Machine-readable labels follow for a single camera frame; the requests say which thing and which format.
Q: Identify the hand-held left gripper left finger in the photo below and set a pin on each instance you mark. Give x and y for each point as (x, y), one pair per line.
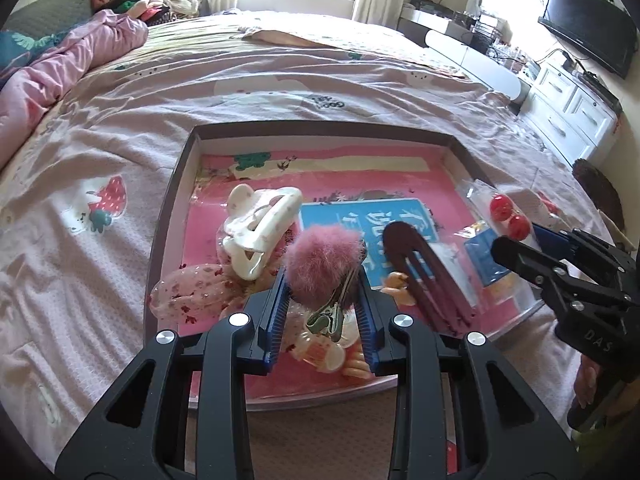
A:
(276, 325)

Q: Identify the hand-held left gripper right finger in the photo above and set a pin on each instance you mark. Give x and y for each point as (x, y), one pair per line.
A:
(367, 330)

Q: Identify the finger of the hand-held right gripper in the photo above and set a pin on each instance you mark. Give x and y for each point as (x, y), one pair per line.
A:
(515, 255)
(547, 235)

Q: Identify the blue packet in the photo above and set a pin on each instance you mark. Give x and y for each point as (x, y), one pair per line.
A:
(482, 255)

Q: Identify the pink fluffy hair clip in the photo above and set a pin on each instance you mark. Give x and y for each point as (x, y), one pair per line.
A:
(320, 265)

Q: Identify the large white hair claw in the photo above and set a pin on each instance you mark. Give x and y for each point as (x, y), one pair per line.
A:
(260, 240)

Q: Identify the dark red hair clip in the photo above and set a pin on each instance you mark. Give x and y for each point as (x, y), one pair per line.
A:
(400, 240)

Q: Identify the dark cardboard box pink lining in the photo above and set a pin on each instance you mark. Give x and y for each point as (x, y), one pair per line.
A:
(320, 131)

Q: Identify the person's right hand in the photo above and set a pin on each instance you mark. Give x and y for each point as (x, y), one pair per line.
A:
(586, 385)

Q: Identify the brown wicker chair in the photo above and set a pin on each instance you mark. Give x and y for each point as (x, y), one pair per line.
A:
(597, 185)

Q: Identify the pink floral scrunchie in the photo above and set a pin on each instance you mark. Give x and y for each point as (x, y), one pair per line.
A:
(185, 292)

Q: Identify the person's lime green clothing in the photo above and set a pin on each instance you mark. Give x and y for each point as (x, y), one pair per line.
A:
(590, 447)

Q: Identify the white dresser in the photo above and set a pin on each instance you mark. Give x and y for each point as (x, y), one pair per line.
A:
(560, 105)

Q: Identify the white desk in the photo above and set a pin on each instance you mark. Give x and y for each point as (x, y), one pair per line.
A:
(480, 60)

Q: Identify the black television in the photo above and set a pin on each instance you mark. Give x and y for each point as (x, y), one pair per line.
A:
(585, 25)

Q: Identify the pink printed bedsheet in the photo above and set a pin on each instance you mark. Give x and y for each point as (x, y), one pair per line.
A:
(300, 70)

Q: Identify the pink quilt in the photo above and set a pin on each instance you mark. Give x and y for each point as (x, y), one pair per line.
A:
(75, 55)

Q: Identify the teal patterned pillow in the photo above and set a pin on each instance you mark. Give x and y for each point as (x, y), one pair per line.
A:
(20, 55)

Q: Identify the grey pillow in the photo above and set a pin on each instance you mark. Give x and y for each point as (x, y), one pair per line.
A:
(50, 12)

